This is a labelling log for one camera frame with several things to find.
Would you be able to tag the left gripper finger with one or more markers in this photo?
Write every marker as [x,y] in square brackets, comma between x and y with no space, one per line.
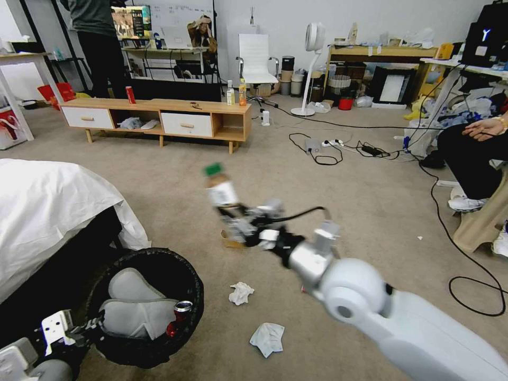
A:
[97,320]

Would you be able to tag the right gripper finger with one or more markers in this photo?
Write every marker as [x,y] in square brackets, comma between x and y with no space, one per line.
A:
[238,232]
[266,209]

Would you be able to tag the green capped drink bottle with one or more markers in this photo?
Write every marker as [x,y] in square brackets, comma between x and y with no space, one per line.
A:
[222,188]

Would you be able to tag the black trash bin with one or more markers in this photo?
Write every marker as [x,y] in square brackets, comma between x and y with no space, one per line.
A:
[190,301]

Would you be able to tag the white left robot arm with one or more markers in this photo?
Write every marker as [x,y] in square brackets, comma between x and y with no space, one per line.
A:
[27,363]

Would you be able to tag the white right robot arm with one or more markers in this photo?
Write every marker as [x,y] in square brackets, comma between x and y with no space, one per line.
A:
[397,329]

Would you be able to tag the small brown cardboard box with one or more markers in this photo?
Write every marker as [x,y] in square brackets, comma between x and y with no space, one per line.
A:
[230,240]

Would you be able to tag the white grey padded cloth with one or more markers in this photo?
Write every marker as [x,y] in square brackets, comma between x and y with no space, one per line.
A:
[133,307]

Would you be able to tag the crumpled white tissue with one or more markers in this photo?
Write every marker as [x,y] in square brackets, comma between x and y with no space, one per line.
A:
[240,293]

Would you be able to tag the grey adapter box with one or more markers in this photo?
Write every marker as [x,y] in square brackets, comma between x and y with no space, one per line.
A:
[312,146]

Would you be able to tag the red drink can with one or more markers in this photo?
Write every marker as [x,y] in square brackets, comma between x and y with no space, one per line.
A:
[181,311]
[130,95]

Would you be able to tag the white upright power socket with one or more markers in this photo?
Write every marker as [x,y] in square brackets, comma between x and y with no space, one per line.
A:
[266,118]

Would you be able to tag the crumpled blue white wrapper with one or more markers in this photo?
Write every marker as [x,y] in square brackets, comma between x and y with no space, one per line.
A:
[268,338]

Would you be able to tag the white power strip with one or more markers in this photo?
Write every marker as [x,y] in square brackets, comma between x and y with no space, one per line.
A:
[332,142]

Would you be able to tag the bed with white cover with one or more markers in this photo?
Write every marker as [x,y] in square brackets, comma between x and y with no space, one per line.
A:
[51,214]

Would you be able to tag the orange juice bottle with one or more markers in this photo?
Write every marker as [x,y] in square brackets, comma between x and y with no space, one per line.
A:
[242,94]

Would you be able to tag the black power brick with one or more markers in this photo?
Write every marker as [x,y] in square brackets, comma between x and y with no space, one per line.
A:
[370,150]

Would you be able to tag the clear pale bottle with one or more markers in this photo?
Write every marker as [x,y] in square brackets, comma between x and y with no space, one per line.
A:
[230,95]

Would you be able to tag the red bucket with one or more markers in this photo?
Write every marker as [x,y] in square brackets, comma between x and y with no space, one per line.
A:
[345,104]

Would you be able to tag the stacked small waste bins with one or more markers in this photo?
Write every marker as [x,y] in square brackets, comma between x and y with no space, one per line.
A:
[291,75]

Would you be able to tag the white slipper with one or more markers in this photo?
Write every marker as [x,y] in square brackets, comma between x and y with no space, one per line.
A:
[150,124]

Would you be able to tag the wooden low cabinet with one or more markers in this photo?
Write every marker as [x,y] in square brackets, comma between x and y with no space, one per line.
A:
[147,117]

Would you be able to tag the white office chair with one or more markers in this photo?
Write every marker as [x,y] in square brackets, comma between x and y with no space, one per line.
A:
[256,59]

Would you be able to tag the crumpled pale plastic bag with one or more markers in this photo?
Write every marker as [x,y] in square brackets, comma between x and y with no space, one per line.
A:
[129,124]

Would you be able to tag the white standing fan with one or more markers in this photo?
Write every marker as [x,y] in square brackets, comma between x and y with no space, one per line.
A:
[313,51]

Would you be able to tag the black framed white panel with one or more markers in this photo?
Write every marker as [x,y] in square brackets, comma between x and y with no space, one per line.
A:
[393,87]

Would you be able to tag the desk with black legs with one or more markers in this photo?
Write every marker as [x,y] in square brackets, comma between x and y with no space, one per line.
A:
[166,59]

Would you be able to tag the person at desk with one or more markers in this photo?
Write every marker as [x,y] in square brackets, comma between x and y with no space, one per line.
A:
[202,37]

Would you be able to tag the white laptop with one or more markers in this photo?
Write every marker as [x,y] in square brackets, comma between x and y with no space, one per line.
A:
[176,37]

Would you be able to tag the wooden workbench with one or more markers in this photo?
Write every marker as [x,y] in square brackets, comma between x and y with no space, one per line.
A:
[381,51]

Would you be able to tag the beige stool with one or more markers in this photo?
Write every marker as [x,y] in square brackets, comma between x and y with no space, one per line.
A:
[482,222]

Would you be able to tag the seated person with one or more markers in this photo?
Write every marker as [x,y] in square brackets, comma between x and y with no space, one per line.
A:
[468,158]

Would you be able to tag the white red box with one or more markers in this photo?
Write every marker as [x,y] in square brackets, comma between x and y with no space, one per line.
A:
[8,127]

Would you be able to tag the red paper bag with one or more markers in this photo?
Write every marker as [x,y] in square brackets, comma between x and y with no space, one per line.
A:
[59,95]

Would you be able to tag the black framed monitor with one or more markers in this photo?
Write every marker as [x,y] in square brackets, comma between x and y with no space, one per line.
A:
[133,22]

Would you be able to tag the standing person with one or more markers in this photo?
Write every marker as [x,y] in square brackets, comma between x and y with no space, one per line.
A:
[99,47]

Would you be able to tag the white desk with clutter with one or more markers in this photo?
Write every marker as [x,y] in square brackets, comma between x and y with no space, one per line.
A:
[448,65]

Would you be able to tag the yellow box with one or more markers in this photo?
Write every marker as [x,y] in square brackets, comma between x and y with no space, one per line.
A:
[445,51]

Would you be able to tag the white table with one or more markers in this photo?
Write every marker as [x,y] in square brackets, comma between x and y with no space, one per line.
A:
[16,87]

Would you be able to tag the black computer case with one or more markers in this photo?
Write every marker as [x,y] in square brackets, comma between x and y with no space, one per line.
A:
[486,35]

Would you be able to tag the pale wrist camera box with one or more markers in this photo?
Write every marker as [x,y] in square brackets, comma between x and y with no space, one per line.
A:
[270,235]

